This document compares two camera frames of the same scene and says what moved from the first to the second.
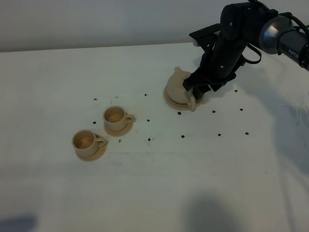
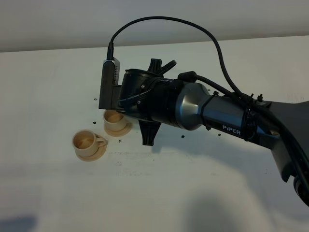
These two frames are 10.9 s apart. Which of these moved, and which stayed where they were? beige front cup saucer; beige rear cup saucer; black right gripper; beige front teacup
Moved: black right gripper
Stayed: beige front teacup; beige front cup saucer; beige rear cup saucer
